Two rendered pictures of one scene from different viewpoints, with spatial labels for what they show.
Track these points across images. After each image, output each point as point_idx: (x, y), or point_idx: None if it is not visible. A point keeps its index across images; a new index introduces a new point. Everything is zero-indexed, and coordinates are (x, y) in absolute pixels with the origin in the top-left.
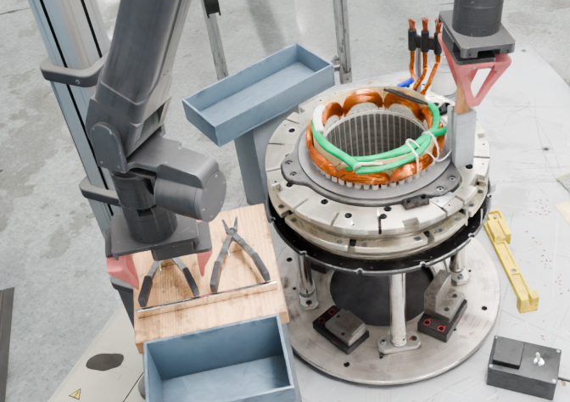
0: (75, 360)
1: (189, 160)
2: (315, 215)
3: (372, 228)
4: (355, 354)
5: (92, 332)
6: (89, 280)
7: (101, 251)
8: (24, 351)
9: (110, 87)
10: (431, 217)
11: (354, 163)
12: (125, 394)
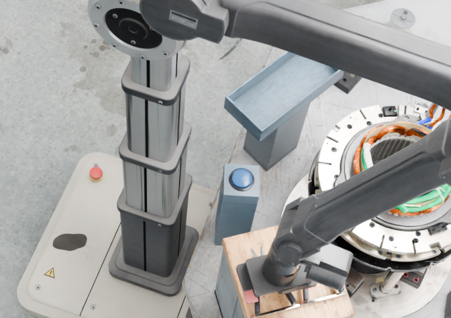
0: (11, 221)
1: (337, 257)
2: (368, 238)
3: (410, 251)
4: (354, 298)
5: (21, 192)
6: (6, 135)
7: (11, 103)
8: None
9: (311, 232)
10: (448, 243)
11: (404, 209)
12: (95, 273)
